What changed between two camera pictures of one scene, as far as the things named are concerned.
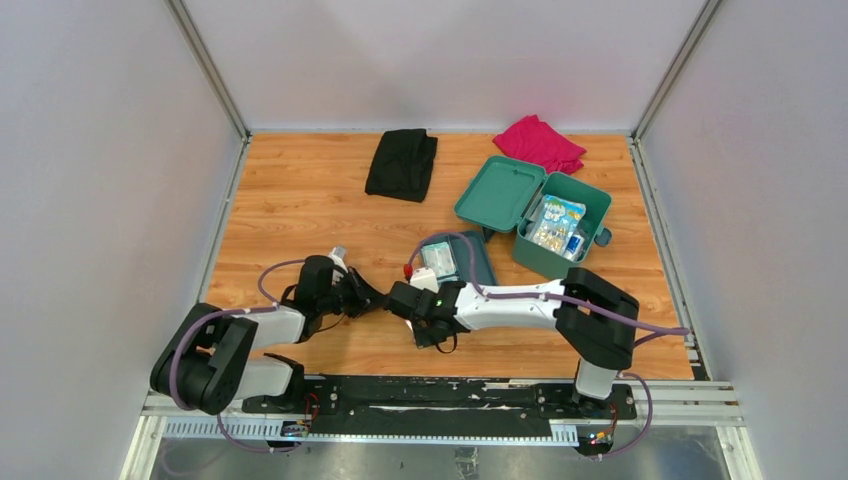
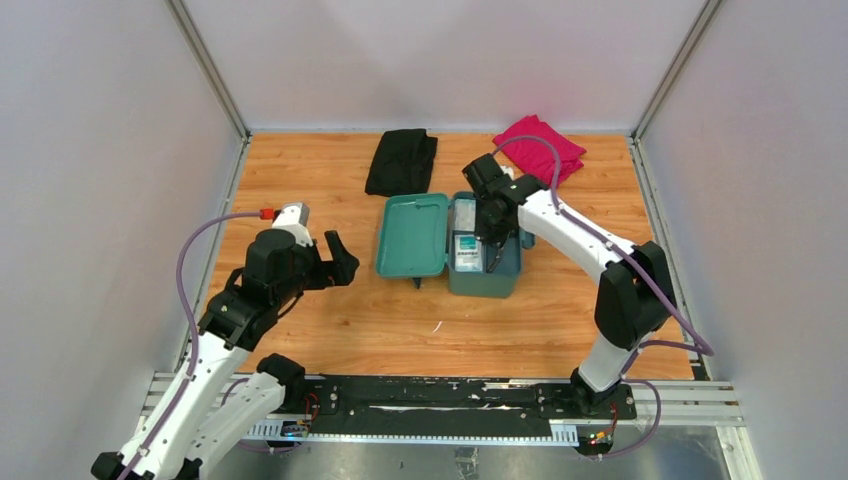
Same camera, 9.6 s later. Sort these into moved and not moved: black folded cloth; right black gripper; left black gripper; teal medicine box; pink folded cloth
Moved: right black gripper; left black gripper; teal medicine box
Not moved: black folded cloth; pink folded cloth
